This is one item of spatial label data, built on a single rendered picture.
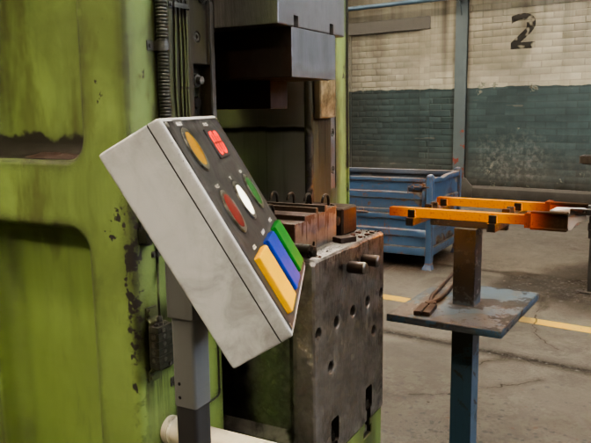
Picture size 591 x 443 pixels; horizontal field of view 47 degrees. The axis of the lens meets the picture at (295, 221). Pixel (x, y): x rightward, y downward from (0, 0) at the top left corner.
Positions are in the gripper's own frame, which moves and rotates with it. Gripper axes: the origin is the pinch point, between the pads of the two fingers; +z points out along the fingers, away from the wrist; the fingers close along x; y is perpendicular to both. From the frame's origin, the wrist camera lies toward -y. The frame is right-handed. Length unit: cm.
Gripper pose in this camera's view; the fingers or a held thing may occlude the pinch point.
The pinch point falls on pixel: (557, 206)
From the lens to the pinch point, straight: 195.1
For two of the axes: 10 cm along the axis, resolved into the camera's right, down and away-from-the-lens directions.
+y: 0.2, 9.9, 1.6
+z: -8.4, -0.8, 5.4
